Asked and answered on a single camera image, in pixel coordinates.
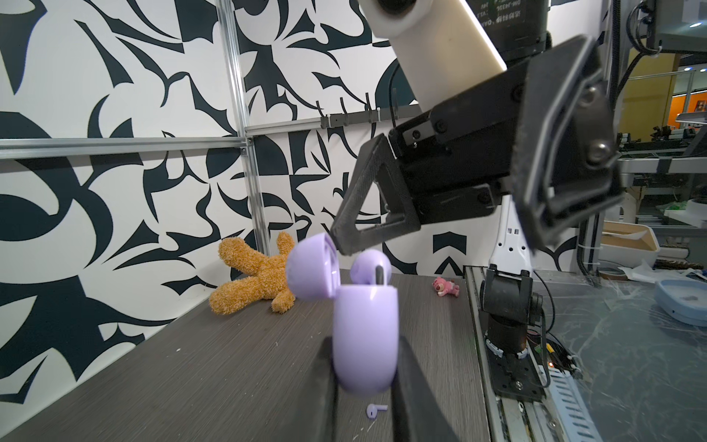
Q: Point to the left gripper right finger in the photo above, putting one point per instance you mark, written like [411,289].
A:
[416,415]

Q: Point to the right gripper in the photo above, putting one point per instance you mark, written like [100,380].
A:
[451,162]

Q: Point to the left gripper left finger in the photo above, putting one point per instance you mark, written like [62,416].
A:
[315,413]

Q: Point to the purple earbud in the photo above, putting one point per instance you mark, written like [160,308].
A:
[373,410]
[371,267]

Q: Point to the purple earbud charging case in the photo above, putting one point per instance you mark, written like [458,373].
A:
[366,329]

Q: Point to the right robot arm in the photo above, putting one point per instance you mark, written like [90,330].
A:
[507,295]

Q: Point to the pink plush toy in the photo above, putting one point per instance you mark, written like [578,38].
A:
[444,287]

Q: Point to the brown teddy bear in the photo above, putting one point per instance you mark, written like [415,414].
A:
[264,279]

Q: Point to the light blue round dish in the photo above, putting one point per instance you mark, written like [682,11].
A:
[683,300]

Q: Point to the black wall hook rail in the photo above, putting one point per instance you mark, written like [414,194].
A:
[368,114]

